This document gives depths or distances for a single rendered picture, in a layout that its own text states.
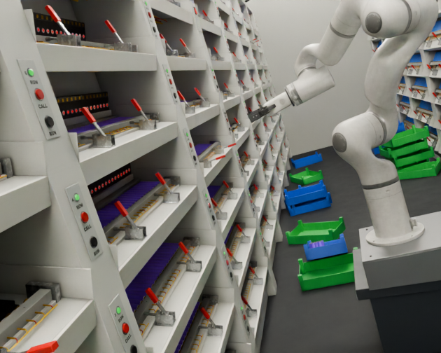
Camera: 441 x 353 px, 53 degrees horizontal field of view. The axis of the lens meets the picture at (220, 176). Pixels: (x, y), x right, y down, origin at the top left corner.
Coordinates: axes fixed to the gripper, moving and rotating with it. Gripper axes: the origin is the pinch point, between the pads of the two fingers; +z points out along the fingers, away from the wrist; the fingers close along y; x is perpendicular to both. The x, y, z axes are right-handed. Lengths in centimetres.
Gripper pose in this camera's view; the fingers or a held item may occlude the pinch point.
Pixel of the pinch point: (253, 116)
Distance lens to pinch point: 169.1
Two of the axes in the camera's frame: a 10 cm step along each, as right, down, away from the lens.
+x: -4.8, -8.7, -1.2
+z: -8.6, 4.3, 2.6
